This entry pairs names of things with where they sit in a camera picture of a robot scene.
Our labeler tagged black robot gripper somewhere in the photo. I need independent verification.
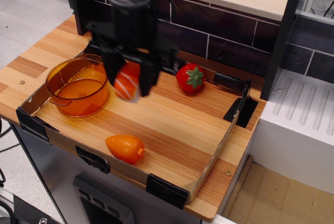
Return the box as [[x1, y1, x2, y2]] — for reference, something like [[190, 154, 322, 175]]
[[87, 21, 180, 97]]

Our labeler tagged orange white salmon sushi toy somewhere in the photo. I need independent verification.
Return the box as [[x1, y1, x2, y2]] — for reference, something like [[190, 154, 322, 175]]
[[113, 62, 140, 102]]

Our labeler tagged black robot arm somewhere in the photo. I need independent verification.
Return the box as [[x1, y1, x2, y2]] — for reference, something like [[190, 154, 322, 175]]
[[87, 0, 178, 97]]

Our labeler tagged transparent orange plastic pot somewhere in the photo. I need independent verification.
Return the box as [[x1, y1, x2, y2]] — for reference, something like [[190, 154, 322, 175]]
[[45, 53, 110, 117]]

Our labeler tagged cardboard fence with black tape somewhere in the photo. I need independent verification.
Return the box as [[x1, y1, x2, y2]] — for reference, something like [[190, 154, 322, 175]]
[[16, 36, 259, 210]]

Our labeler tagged red toy strawberry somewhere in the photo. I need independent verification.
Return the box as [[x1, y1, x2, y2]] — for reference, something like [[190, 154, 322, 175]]
[[176, 63, 205, 92]]

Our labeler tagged orange toy carrot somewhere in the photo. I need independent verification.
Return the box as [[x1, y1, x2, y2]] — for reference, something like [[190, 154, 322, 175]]
[[105, 135, 145, 164]]

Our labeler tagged grey toy oven panel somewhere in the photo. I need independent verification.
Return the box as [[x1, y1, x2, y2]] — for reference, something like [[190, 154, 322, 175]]
[[73, 177, 135, 223]]

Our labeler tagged white toy sink drainboard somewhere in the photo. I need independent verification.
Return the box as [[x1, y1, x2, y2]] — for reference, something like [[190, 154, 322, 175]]
[[250, 69, 333, 194]]

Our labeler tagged black vertical post right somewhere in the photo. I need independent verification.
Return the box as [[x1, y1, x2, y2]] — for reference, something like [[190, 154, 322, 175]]
[[260, 0, 299, 101]]

